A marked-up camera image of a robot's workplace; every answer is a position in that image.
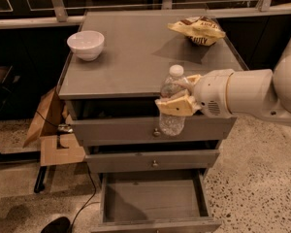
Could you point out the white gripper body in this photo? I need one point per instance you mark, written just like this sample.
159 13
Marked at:
211 91

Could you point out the clear plastic water bottle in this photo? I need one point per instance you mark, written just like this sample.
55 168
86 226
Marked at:
171 123

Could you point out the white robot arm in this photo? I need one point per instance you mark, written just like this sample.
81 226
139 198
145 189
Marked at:
265 94

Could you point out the grey middle drawer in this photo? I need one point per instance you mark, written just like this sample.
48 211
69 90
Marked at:
151 157

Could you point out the grey drawer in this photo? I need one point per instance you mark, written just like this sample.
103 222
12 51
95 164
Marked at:
128 121
151 157
155 202

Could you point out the grey top drawer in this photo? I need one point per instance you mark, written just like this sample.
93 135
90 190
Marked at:
128 121

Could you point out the grey drawer cabinet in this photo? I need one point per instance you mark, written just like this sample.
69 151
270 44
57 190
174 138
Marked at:
139 50

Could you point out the grey bottom drawer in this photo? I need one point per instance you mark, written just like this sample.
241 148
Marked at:
155 202

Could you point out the yellow chip bag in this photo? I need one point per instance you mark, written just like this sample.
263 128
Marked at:
202 31

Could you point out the white ceramic bowl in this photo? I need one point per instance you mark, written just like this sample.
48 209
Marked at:
86 45

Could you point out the brown cardboard box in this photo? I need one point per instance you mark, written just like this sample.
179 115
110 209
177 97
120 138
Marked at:
56 147

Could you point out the black stand leg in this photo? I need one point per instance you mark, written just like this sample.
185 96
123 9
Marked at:
39 184

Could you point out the black shoe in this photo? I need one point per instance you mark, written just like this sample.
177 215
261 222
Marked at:
59 225

